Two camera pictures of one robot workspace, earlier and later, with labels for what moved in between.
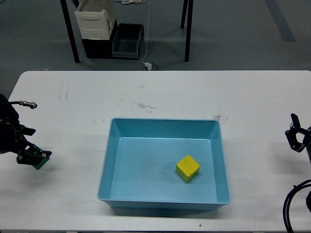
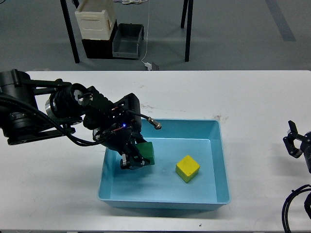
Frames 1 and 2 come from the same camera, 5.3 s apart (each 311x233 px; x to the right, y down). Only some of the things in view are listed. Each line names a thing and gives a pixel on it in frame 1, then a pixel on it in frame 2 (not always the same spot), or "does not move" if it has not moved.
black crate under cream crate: (100, 48) does not move
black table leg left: (71, 30) does not move
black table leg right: (189, 30) does not move
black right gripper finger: (295, 127) -> (288, 140)
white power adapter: (148, 65) does not move
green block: (39, 165) -> (146, 149)
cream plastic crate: (95, 19) does not move
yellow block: (187, 169) does not move
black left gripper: (12, 139) -> (120, 135)
